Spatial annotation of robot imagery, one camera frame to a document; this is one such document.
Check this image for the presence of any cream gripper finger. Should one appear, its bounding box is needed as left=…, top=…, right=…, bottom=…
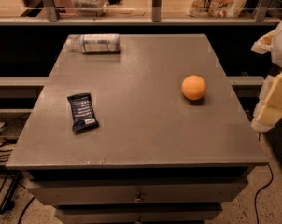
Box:
left=251, top=30, right=275, bottom=54
left=251, top=72, right=282, bottom=133

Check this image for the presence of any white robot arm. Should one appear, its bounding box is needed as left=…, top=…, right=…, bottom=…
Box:
left=251, top=21, right=282, bottom=133

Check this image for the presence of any printed snack bag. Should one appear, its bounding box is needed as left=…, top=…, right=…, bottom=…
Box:
left=187, top=0, right=247, bottom=18

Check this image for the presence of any orange ball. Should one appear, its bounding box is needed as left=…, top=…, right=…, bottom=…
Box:
left=181, top=75, right=207, bottom=101

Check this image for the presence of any grey drawer cabinet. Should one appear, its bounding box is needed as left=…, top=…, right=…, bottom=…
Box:
left=7, top=34, right=267, bottom=224

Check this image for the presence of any clear plastic container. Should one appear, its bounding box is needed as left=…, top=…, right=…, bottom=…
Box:
left=72, top=0, right=107, bottom=17

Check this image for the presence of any dark blue snack bar wrapper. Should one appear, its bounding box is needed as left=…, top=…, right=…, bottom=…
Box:
left=67, top=93, right=99, bottom=133

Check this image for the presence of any grey metal shelf rail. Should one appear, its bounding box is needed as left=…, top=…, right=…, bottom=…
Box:
left=0, top=17, right=280, bottom=26

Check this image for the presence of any black cable right floor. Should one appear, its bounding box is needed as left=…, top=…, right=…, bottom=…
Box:
left=253, top=163, right=275, bottom=224

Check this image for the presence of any black cables left floor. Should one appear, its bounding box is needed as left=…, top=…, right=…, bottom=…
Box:
left=0, top=112, right=36, bottom=224

